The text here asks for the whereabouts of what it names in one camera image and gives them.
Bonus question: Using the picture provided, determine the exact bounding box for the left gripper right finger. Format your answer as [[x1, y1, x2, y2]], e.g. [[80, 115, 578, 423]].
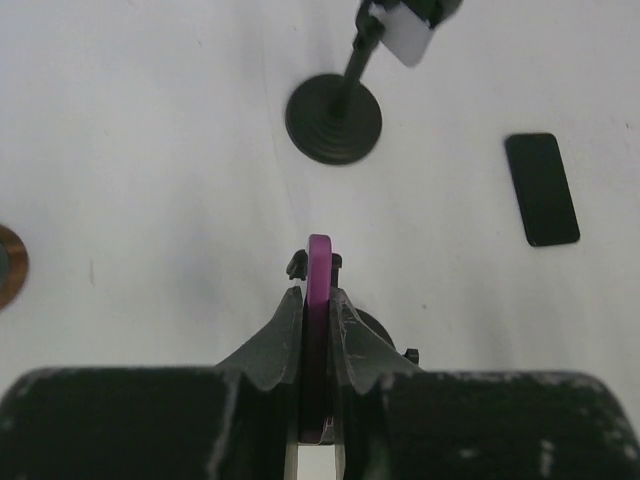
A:
[[330, 289, 639, 479]]

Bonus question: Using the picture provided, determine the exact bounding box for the rusty base phone stand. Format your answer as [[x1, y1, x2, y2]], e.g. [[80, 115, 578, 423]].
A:
[[1, 225, 29, 310]]

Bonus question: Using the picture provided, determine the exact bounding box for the black stand holding purple phone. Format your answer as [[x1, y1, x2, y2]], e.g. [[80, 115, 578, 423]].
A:
[[285, 249, 421, 369]]

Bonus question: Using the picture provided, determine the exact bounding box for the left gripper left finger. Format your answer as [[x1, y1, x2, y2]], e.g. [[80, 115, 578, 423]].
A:
[[1, 287, 303, 479]]

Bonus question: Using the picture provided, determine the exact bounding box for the white silver phone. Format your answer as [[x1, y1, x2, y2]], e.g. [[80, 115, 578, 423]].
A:
[[369, 1, 433, 68]]

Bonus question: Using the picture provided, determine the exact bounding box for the black phone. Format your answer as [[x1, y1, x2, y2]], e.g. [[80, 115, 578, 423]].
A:
[[504, 132, 580, 247]]

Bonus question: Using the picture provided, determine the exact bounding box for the purple phone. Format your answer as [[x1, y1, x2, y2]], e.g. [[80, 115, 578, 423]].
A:
[[299, 234, 332, 445]]

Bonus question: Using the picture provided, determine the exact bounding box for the black stand holding white phone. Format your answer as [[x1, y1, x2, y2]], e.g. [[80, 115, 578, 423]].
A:
[[285, 0, 462, 166]]

